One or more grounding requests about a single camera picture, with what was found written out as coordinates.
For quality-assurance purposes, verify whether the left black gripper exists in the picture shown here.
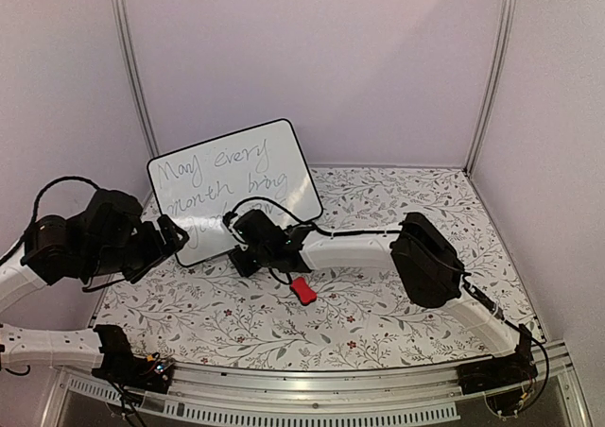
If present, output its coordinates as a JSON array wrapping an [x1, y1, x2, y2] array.
[[82, 213, 189, 284]]

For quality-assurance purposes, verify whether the red whiteboard eraser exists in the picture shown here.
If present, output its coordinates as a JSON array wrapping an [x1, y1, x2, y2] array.
[[289, 277, 317, 306]]

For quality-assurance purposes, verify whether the white whiteboard with black frame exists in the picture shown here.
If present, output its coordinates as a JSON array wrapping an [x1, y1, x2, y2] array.
[[147, 119, 323, 267]]

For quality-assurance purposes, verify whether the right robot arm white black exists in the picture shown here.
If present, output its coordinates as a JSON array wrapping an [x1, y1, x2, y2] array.
[[222, 209, 539, 394]]

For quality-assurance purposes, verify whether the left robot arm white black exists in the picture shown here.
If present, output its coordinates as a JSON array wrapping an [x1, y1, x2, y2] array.
[[1, 176, 189, 384]]

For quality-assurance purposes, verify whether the floral patterned table mat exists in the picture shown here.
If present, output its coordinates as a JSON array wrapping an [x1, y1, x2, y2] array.
[[95, 167, 543, 371]]

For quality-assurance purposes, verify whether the front aluminium rail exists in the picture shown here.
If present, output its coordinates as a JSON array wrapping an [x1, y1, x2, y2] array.
[[42, 341, 592, 423]]

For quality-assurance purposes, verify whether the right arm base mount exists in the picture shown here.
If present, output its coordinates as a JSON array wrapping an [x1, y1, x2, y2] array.
[[456, 352, 538, 395]]

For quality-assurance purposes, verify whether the left aluminium frame post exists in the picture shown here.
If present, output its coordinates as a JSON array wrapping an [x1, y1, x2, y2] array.
[[111, 0, 160, 158]]

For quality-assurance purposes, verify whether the aluminium frame post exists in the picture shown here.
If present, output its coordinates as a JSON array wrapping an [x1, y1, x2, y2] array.
[[111, 0, 160, 158], [464, 0, 517, 178]]

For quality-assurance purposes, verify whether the right aluminium frame post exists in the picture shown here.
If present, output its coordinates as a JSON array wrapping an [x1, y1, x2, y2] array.
[[464, 0, 517, 178]]

